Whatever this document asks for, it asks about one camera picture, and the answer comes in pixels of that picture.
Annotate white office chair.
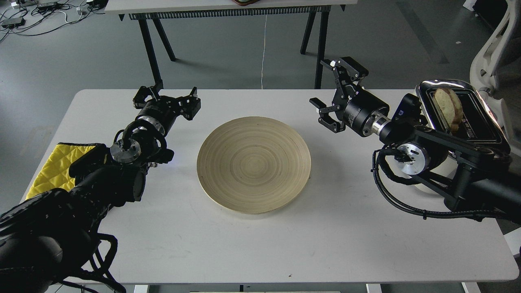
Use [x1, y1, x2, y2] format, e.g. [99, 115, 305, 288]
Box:
[470, 0, 520, 153]

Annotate white hanging cable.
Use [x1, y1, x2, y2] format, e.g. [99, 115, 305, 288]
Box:
[260, 15, 268, 90]

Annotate floor cables and power strips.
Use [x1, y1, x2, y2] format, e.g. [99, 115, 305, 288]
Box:
[0, 0, 109, 43]

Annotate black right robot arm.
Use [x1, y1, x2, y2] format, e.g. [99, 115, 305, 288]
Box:
[309, 56, 520, 224]

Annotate dark object on background table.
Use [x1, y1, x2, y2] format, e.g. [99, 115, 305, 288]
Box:
[232, 0, 258, 6]

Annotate white background table black legs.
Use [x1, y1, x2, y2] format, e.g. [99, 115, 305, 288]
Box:
[104, 0, 357, 89]

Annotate white chrome toaster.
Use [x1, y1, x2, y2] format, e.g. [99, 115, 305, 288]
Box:
[415, 79, 512, 174]

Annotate round wooden plate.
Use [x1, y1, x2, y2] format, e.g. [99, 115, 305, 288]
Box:
[197, 116, 311, 214]

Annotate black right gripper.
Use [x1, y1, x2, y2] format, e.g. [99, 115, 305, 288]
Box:
[309, 56, 390, 137]

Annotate yellow quilted cloth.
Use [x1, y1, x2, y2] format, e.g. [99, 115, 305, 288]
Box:
[24, 142, 106, 200]

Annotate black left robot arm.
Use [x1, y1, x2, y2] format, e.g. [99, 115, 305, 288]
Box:
[0, 81, 201, 293]

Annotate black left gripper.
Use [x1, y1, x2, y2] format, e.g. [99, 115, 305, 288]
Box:
[133, 85, 201, 128]

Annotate slice of bread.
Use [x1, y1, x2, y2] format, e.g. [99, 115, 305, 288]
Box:
[435, 88, 463, 133]

